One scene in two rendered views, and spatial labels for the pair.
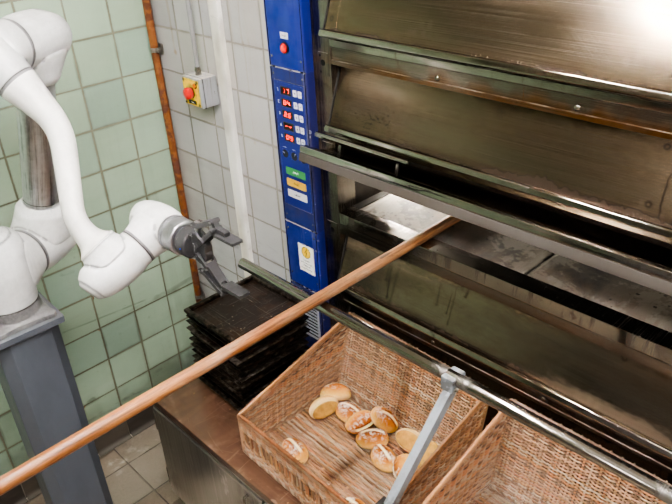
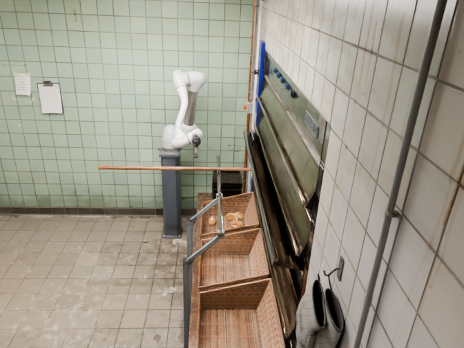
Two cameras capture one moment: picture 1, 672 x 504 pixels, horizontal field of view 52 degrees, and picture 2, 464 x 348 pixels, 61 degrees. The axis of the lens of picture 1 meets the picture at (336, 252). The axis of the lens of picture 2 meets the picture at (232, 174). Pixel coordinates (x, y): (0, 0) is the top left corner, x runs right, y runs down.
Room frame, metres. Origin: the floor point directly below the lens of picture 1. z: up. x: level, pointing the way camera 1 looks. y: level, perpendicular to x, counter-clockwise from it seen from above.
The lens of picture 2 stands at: (-0.77, -1.89, 2.55)
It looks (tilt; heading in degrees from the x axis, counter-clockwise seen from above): 26 degrees down; 39
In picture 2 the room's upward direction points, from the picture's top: 3 degrees clockwise
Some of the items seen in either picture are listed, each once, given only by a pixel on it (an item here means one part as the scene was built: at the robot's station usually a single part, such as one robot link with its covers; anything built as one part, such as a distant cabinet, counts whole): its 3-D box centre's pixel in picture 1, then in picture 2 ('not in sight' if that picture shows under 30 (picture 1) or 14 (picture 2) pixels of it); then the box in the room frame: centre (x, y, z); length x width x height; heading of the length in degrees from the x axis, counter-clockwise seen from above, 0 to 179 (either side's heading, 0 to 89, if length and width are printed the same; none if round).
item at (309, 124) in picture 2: not in sight; (288, 90); (1.25, -0.65, 1.99); 1.80 x 0.08 x 0.21; 43
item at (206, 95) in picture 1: (200, 89); (249, 107); (2.30, 0.42, 1.46); 0.10 x 0.07 x 0.10; 43
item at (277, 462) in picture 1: (360, 422); (228, 219); (1.47, -0.04, 0.72); 0.56 x 0.49 x 0.28; 42
